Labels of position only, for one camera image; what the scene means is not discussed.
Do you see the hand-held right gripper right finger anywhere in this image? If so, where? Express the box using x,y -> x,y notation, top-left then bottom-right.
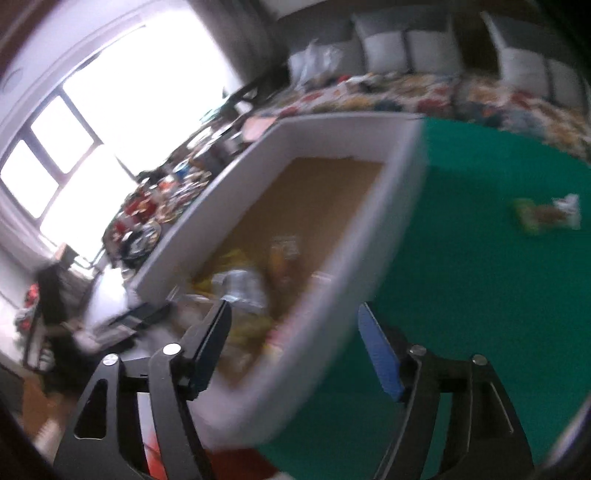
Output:
358,302 -> 534,480

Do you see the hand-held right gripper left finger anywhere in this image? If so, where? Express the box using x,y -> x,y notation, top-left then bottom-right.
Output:
55,299 -> 232,480

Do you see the yellow snack packet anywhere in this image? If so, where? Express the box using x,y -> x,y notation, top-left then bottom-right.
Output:
191,249 -> 259,296

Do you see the clear packet with orange label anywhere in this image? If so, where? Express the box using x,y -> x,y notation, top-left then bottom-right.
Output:
268,235 -> 301,287

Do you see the green sausage packet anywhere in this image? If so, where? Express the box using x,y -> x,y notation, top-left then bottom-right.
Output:
515,198 -> 561,236

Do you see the white storage box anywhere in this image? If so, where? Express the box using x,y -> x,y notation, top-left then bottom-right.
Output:
124,113 -> 432,448

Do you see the small white packet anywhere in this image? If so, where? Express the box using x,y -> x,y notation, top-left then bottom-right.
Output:
551,194 -> 581,229

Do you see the green blanket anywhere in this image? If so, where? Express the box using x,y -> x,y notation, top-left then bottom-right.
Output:
254,117 -> 591,480

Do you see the person in dark clothes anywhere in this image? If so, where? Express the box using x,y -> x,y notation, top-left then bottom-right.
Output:
21,263 -> 93,398

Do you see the cluttered side table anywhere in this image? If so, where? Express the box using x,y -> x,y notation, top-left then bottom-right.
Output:
102,134 -> 259,271

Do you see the floral bedsheet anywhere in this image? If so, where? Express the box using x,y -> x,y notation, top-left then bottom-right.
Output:
254,71 -> 591,162

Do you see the bright window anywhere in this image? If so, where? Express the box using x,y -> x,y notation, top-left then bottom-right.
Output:
0,0 -> 250,241

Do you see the small grey pillow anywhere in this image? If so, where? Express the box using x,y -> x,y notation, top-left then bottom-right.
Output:
288,44 -> 356,81

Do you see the clear plastic bag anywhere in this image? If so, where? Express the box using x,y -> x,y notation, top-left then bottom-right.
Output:
305,39 -> 342,77

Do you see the grey sofa with cushions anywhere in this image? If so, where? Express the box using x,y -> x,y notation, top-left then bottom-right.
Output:
277,0 -> 509,75

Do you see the large grey strapped pillow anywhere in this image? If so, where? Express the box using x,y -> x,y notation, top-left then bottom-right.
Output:
480,11 -> 591,109
353,9 -> 462,77

